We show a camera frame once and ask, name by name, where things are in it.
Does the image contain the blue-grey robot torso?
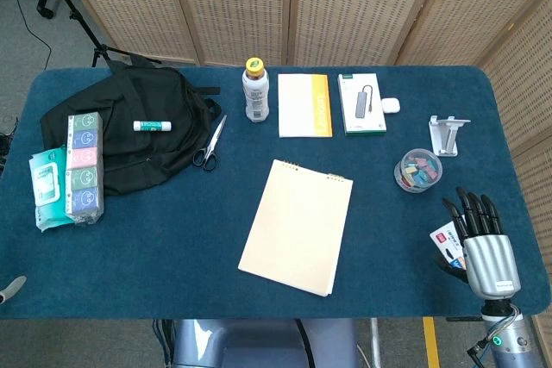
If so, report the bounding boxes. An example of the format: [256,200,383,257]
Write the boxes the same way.
[153,318,361,368]

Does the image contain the white usb hub box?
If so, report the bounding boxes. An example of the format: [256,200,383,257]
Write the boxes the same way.
[337,72,388,136]

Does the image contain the black floor cable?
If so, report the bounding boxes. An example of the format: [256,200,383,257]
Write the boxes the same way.
[6,0,53,71]

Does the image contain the white phone stand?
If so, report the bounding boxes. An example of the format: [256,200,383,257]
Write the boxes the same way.
[428,115,472,158]

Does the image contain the clear cup of clips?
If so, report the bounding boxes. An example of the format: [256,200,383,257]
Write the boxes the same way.
[392,147,444,195]

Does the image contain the blue felt table mat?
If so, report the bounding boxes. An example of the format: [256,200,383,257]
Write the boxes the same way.
[0,65,545,321]

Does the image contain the black handled scissors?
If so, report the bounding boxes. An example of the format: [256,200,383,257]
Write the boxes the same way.
[191,114,229,172]

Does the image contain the multicolour tissue pack bundle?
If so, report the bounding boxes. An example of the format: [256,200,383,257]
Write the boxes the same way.
[64,110,106,225]

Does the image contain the black backpack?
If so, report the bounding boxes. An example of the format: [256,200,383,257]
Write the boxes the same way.
[40,53,222,196]

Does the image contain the wicker folding screen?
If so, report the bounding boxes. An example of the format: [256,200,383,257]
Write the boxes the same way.
[50,0,552,330]

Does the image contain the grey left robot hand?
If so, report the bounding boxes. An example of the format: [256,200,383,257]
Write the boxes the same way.
[0,275,28,305]

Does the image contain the white bottle yellow cap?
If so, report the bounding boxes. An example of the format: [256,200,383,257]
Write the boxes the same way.
[241,57,271,123]

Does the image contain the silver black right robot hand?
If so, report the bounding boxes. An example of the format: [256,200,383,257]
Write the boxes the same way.
[433,186,522,302]

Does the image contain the correction tape blister pack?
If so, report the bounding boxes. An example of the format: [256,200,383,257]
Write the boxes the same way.
[429,221,469,272]

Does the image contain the white yellow notebook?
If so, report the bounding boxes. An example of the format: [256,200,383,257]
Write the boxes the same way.
[277,73,335,139]

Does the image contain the beige cover spiral notepad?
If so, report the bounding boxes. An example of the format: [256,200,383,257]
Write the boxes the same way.
[237,159,354,299]

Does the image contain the black tripod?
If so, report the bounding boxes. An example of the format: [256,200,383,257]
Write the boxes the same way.
[36,0,161,69]

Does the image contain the white green glue stick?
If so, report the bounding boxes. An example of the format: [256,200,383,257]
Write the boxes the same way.
[132,120,173,133]

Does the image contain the green wet wipes pack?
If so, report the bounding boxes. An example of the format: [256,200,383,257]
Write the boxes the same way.
[28,146,75,234]

